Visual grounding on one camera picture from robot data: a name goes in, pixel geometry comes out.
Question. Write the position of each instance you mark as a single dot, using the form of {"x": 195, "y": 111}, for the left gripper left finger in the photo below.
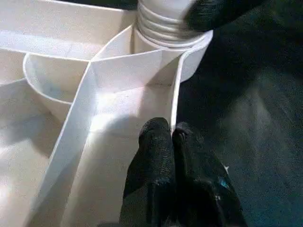
{"x": 154, "y": 179}

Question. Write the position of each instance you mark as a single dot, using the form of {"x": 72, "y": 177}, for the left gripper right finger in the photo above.
{"x": 201, "y": 189}

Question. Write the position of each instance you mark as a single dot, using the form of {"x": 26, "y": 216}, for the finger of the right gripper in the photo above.
{"x": 218, "y": 12}

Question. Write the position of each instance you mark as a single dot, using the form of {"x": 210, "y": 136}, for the white plastic table leg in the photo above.
{"x": 161, "y": 23}

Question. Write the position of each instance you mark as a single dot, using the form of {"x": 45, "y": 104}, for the white plastic table top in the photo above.
{"x": 38, "y": 142}

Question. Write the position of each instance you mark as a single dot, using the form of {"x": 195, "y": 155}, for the black work mat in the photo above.
{"x": 255, "y": 123}

